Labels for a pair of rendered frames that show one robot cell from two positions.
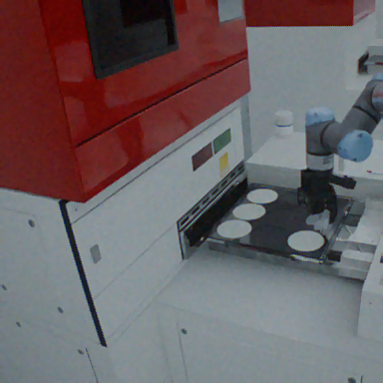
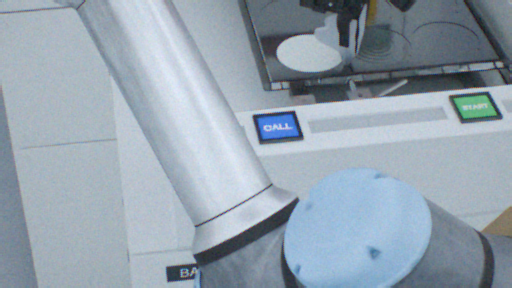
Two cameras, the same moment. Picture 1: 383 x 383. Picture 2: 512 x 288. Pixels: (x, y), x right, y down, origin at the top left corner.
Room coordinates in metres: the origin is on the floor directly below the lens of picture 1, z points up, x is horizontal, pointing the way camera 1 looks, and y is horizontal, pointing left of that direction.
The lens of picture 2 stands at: (0.12, -1.20, 1.77)
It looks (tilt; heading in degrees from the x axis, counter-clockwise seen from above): 38 degrees down; 48
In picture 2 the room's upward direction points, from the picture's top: straight up
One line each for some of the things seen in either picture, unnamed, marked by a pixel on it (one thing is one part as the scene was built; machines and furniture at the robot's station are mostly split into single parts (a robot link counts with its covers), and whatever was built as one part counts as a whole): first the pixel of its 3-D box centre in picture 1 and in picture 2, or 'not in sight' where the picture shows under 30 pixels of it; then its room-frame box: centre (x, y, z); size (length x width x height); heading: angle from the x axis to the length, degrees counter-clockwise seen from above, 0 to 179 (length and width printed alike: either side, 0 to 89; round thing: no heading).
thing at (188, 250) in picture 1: (217, 209); not in sight; (1.30, -0.05, 0.89); 0.44 x 0.02 x 0.10; 148
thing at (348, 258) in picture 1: (356, 259); (307, 119); (0.95, -0.38, 0.89); 0.08 x 0.03 x 0.03; 58
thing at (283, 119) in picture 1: (283, 124); not in sight; (1.72, -0.36, 1.01); 0.07 x 0.07 x 0.10
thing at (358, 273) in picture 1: (368, 237); not in sight; (1.08, -0.47, 0.87); 0.36 x 0.08 x 0.03; 148
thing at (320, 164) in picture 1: (320, 159); not in sight; (1.07, -0.32, 1.13); 0.08 x 0.08 x 0.05
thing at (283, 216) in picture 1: (281, 217); (359, 10); (1.21, -0.23, 0.90); 0.34 x 0.34 x 0.01; 58
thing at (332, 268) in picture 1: (286, 259); not in sight; (1.07, -0.22, 0.84); 0.50 x 0.02 x 0.03; 58
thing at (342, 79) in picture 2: (339, 227); (389, 75); (1.11, -0.39, 0.90); 0.38 x 0.01 x 0.01; 148
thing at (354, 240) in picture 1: (363, 243); (363, 113); (1.01, -0.43, 0.89); 0.08 x 0.03 x 0.03; 58
